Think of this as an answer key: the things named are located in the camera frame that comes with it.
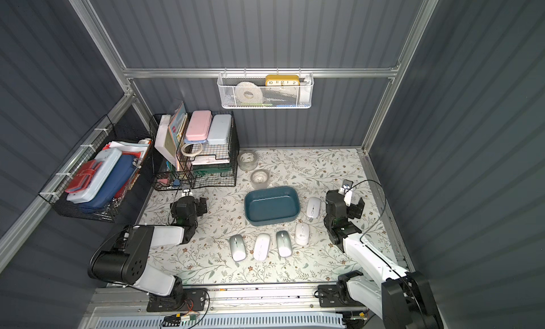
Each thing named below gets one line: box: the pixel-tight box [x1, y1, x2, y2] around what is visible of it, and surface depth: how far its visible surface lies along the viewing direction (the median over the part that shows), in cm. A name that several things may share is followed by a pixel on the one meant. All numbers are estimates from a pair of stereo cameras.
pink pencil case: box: [185, 109, 213, 142], surface depth 98 cm
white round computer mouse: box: [295, 222, 311, 247], surface depth 88 cm
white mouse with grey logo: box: [306, 196, 322, 220], surface depth 97 cm
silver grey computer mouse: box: [276, 229, 293, 258], surface depth 87 cm
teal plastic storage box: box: [244, 185, 301, 227], surface depth 99 cm
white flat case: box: [66, 148, 123, 205], surface depth 67 cm
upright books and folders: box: [153, 101, 189, 171], surface depth 93 cm
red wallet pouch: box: [65, 159, 103, 193], surface depth 64 cm
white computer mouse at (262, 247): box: [253, 233, 271, 261], surface depth 85 cm
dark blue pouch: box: [74, 153, 136, 210], surface depth 68 cm
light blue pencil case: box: [207, 113, 233, 145], surface depth 101 cm
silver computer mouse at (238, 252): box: [229, 233, 247, 263], surface depth 87 cm
